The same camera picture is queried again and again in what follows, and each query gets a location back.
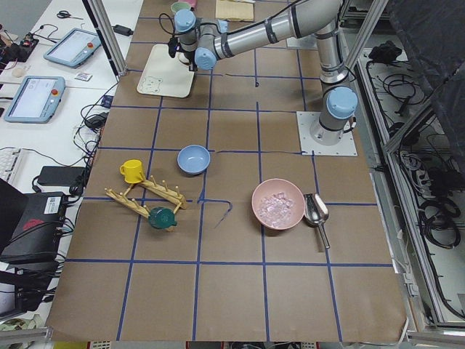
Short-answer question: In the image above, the blue bowl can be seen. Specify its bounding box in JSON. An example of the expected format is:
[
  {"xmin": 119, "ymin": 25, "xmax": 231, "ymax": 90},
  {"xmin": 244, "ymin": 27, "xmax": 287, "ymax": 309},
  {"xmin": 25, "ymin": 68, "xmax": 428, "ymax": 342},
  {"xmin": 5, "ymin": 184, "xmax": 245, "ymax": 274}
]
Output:
[{"xmin": 177, "ymin": 145, "xmax": 211, "ymax": 175}]

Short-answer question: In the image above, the blue teach pendant near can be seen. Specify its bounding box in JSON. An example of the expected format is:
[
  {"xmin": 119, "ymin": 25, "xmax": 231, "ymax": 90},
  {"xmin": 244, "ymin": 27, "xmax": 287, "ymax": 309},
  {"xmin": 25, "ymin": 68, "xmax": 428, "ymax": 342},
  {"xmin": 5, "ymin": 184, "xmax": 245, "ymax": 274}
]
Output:
[{"xmin": 4, "ymin": 76, "xmax": 66, "ymax": 124}]

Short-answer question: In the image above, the pink cloth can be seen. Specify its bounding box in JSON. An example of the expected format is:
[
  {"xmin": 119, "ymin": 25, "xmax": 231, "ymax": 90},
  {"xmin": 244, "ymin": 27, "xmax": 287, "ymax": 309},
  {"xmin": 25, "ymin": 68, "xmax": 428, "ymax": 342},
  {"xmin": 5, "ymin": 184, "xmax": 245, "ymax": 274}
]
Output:
[{"xmin": 185, "ymin": 0, "xmax": 197, "ymax": 8}]

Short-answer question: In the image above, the white bear tray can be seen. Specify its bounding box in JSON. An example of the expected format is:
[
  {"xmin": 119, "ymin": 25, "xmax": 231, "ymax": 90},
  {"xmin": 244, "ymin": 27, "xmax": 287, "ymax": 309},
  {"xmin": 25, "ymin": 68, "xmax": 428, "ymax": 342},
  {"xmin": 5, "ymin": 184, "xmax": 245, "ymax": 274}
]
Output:
[{"xmin": 137, "ymin": 44, "xmax": 194, "ymax": 98}]

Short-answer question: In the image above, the white keyboard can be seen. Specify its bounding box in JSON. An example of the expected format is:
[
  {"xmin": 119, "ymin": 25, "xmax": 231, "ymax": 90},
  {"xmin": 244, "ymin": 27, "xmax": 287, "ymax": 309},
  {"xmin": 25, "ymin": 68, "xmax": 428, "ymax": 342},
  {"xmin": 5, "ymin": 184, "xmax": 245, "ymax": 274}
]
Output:
[{"xmin": 0, "ymin": 147, "xmax": 26, "ymax": 185}]

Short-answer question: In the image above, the blue teach pendant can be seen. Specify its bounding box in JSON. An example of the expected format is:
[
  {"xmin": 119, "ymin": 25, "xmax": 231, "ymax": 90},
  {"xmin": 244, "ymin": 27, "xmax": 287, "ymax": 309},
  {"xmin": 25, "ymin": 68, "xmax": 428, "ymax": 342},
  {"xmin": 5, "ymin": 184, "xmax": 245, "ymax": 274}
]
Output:
[
  {"xmin": 43, "ymin": 28, "xmax": 101, "ymax": 68},
  {"xmin": 4, "ymin": 76, "xmax": 66, "ymax": 124}
]

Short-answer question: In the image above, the metal scoop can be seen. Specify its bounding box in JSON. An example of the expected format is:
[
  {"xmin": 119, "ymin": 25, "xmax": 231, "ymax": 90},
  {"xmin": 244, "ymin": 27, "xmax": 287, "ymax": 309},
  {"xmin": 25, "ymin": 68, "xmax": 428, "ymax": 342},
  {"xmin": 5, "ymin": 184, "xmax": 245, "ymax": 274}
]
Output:
[{"xmin": 304, "ymin": 193, "xmax": 330, "ymax": 249}]

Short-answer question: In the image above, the yellow cup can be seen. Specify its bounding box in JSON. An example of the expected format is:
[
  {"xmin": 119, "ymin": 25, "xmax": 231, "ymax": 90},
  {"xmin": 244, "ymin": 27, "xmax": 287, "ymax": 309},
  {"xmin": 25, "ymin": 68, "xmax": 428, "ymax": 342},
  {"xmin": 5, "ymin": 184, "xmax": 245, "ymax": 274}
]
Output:
[{"xmin": 120, "ymin": 159, "xmax": 145, "ymax": 184}]

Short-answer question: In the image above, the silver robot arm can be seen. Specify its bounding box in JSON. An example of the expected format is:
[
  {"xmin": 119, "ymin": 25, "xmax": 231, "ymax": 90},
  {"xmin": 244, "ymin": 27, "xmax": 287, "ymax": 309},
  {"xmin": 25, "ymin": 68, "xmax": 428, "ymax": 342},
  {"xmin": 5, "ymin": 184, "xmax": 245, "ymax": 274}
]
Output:
[{"xmin": 169, "ymin": 1, "xmax": 349, "ymax": 89}]

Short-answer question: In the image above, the wooden cup rack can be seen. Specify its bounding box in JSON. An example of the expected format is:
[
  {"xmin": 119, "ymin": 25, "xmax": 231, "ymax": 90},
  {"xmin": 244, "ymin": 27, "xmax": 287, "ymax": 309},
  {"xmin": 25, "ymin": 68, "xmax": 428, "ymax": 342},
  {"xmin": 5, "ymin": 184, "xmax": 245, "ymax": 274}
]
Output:
[{"xmin": 104, "ymin": 175, "xmax": 188, "ymax": 219}]

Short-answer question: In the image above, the pink bowl with ice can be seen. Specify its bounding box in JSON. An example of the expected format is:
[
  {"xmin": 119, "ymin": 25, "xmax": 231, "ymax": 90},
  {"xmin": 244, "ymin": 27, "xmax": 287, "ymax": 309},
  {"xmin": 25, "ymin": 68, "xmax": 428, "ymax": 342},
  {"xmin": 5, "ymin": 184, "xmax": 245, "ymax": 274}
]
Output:
[{"xmin": 251, "ymin": 178, "xmax": 305, "ymax": 230}]

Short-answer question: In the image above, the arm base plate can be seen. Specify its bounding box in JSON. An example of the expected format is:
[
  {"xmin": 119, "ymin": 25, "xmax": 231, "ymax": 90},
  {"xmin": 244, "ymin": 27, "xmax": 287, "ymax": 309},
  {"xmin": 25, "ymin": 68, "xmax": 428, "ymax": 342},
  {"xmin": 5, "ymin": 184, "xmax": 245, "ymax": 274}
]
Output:
[
  {"xmin": 286, "ymin": 34, "xmax": 318, "ymax": 50},
  {"xmin": 296, "ymin": 111, "xmax": 357, "ymax": 156}
]

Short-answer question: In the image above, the green bowl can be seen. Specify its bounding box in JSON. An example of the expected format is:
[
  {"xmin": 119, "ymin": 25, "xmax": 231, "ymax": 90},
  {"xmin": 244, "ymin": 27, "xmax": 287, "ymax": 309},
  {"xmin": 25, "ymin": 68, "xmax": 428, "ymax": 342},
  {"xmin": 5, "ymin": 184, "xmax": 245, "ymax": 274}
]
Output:
[{"xmin": 171, "ymin": 1, "xmax": 191, "ymax": 14}]

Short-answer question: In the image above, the dark green cup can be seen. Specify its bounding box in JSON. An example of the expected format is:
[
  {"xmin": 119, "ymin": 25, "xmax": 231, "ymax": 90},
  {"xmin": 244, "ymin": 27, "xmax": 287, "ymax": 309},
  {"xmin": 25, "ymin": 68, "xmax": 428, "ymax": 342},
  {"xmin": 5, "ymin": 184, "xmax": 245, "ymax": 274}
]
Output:
[{"xmin": 148, "ymin": 206, "xmax": 177, "ymax": 229}]

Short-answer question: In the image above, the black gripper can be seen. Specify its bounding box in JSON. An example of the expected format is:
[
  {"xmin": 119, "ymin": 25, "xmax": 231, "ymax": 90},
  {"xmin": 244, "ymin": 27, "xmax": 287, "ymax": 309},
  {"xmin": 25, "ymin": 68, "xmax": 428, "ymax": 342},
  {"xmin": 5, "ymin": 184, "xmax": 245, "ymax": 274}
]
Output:
[{"xmin": 168, "ymin": 36, "xmax": 197, "ymax": 71}]

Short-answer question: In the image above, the black power adapter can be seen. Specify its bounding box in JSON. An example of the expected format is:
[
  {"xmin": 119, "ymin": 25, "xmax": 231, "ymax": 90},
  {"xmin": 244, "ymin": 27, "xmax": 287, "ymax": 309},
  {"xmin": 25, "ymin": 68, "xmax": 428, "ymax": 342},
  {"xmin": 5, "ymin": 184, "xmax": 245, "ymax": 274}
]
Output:
[{"xmin": 113, "ymin": 25, "xmax": 134, "ymax": 36}]

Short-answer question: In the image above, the blue teach pendant far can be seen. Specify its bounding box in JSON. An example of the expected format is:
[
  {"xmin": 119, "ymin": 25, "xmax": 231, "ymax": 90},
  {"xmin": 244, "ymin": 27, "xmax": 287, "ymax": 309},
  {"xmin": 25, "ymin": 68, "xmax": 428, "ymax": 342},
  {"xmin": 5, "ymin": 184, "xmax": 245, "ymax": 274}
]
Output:
[{"xmin": 43, "ymin": 28, "xmax": 101, "ymax": 68}]

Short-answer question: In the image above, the wooden cutting board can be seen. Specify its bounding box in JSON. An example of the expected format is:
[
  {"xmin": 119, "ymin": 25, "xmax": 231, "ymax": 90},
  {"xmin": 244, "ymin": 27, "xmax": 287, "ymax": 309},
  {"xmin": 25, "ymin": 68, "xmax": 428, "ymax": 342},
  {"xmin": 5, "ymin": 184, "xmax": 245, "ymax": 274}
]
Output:
[{"xmin": 215, "ymin": 0, "xmax": 255, "ymax": 22}]

